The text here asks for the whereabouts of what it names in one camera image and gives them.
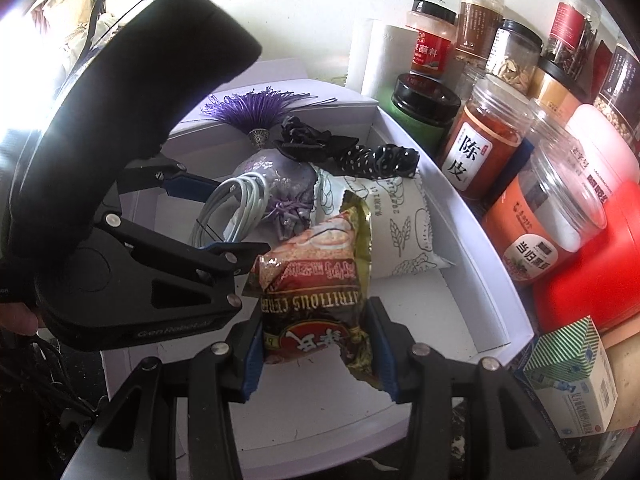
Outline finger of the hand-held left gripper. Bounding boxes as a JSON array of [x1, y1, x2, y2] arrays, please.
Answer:
[[119, 156, 222, 202], [95, 210, 272, 320]]

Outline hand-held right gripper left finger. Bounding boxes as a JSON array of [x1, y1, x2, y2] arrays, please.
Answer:
[[60, 305, 266, 480]]

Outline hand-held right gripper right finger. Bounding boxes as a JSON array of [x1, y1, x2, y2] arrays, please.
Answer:
[[366, 297, 576, 480]]

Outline white cable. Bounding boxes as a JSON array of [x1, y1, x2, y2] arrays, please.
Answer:
[[189, 172, 271, 251]]

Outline white gift box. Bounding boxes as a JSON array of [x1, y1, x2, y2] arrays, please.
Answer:
[[100, 57, 536, 466]]

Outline red cereal snack packet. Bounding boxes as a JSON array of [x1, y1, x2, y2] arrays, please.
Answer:
[[247, 190, 388, 391]]

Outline person's left hand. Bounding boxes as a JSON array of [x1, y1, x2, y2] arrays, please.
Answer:
[[0, 302, 41, 336]]

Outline purple tasselled sachet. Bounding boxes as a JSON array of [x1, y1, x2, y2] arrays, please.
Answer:
[[200, 85, 326, 241]]

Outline black scrunchie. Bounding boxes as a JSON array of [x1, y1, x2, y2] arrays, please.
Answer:
[[277, 116, 361, 163]]

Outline white printed snack packet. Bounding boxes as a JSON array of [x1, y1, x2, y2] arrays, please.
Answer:
[[310, 165, 456, 281]]

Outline clear jar orange label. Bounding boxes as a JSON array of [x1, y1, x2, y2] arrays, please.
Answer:
[[482, 145, 608, 288]]

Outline green striped medicine box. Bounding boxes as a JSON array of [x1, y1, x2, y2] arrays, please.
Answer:
[[522, 316, 618, 433]]

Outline white paper roll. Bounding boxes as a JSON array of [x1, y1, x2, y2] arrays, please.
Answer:
[[360, 22, 421, 98], [345, 17, 373, 91]]

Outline red lidded container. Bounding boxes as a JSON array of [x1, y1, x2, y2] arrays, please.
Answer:
[[532, 180, 640, 333]]

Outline orange peel jar white label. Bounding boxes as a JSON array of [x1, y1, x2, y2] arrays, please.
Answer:
[[437, 76, 533, 201]]

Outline green jar black lid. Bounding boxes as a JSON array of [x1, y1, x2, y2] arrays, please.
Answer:
[[377, 72, 462, 153]]

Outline red seasoning jar black lid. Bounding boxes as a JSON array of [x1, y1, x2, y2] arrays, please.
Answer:
[[405, 0, 458, 80]]

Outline empty clear jar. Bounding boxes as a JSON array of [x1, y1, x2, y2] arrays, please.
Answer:
[[522, 97, 576, 151]]

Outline small clear jar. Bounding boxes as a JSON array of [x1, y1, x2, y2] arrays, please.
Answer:
[[457, 62, 488, 101]]

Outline pink plastic bottle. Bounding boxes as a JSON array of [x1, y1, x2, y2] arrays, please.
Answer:
[[565, 104, 640, 186]]

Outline orange powder jar black lid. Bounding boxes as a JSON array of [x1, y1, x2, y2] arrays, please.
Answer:
[[527, 55, 588, 113]]

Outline seed jar black lid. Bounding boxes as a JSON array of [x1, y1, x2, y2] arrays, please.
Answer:
[[482, 19, 543, 96]]

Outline clear jar brown label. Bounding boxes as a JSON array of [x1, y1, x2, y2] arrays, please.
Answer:
[[452, 0, 506, 63]]

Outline bean jar dark red label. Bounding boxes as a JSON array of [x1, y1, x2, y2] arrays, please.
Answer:
[[592, 42, 640, 156]]

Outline tall jar red label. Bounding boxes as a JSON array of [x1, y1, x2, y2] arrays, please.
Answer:
[[542, 0, 603, 73]]

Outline black polka dot hair tie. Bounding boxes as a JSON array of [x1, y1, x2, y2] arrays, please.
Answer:
[[332, 142, 421, 181]]

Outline dark cables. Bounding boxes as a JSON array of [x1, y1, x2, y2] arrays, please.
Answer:
[[0, 332, 98, 423]]

